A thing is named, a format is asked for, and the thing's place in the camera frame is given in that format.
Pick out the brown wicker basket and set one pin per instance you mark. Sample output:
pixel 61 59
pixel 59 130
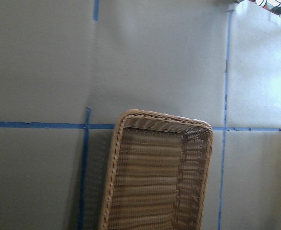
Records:
pixel 156 173

